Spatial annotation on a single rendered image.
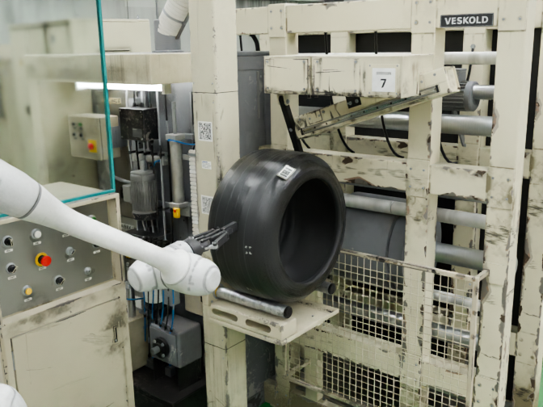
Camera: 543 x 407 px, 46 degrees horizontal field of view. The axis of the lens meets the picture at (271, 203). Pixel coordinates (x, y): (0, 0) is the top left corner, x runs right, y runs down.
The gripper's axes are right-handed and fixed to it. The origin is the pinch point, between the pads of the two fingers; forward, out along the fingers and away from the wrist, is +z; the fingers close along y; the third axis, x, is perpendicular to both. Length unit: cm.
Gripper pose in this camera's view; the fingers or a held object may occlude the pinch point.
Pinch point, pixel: (229, 228)
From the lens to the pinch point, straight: 214.1
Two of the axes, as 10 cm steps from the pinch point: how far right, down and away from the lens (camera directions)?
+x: 1.1, 9.3, 3.4
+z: 6.2, -3.3, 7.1
